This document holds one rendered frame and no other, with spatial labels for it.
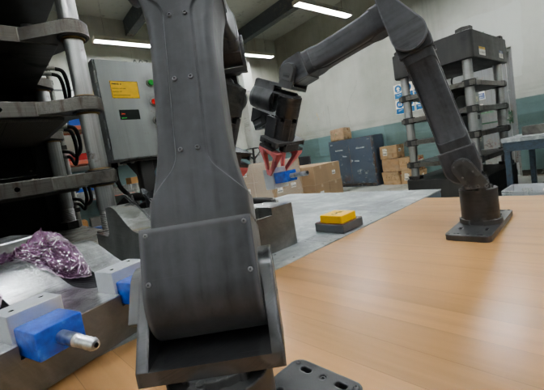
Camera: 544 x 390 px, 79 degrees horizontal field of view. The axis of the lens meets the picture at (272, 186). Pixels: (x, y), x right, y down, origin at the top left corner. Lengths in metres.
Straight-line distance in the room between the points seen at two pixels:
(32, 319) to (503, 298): 0.49
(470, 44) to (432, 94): 3.72
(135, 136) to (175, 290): 1.29
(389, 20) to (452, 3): 6.79
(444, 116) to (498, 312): 0.38
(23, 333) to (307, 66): 0.65
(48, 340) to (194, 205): 0.23
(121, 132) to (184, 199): 1.25
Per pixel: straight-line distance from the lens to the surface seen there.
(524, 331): 0.40
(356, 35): 0.75
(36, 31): 1.41
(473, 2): 7.35
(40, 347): 0.39
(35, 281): 0.57
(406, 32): 0.70
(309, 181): 5.22
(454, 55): 4.43
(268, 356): 0.20
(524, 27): 7.03
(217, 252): 0.19
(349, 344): 0.36
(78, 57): 1.34
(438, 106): 0.70
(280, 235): 0.68
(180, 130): 0.22
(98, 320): 0.45
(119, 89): 1.49
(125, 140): 1.45
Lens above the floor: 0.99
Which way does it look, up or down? 5 degrees down
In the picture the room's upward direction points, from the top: 9 degrees counter-clockwise
